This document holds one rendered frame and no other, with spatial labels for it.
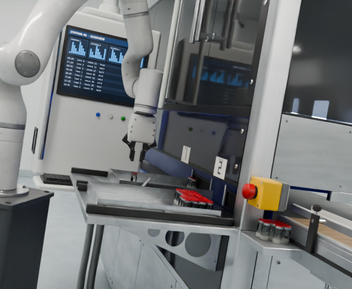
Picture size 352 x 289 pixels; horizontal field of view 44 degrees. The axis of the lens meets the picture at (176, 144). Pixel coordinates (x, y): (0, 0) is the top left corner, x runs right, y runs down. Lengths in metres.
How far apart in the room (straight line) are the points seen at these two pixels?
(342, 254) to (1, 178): 0.89
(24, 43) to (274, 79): 0.67
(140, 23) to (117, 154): 0.78
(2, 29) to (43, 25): 5.37
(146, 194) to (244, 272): 0.41
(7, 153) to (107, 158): 0.87
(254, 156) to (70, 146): 1.09
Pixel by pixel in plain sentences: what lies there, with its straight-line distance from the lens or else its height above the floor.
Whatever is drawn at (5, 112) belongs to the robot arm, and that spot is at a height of 1.09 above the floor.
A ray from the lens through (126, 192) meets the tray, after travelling 1.41.
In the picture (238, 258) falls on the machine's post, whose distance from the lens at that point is 1.22.
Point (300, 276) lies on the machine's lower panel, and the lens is 1.33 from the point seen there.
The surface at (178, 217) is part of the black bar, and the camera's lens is 1.17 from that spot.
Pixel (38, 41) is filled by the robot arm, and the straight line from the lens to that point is 1.28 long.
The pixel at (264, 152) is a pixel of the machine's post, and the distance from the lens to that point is 1.18.
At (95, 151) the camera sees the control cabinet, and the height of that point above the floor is 0.94.
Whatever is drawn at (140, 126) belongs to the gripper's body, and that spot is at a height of 1.10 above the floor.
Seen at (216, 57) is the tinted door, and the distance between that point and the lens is 1.56.
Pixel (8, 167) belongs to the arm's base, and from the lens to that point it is 1.30.
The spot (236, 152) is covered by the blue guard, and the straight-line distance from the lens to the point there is 1.26.
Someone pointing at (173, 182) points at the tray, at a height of 0.89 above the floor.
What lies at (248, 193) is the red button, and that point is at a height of 0.99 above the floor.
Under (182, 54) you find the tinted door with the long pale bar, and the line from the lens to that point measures 1.97.
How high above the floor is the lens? 1.14
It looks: 3 degrees down
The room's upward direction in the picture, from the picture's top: 9 degrees clockwise
